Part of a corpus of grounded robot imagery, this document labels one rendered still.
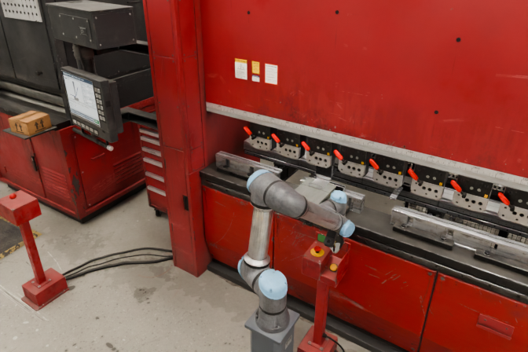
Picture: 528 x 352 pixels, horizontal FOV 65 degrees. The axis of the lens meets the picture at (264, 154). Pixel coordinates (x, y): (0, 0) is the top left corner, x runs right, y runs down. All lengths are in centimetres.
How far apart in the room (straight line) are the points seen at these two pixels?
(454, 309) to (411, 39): 136
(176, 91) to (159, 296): 148
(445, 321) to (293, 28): 172
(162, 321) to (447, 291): 179
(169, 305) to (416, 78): 218
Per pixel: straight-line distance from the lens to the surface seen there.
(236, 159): 275
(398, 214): 236
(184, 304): 312
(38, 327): 328
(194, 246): 310
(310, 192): 234
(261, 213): 169
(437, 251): 229
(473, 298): 238
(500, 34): 196
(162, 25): 254
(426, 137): 212
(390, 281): 247
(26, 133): 350
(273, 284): 176
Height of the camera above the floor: 221
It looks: 26 degrees down
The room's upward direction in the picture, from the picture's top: straight up
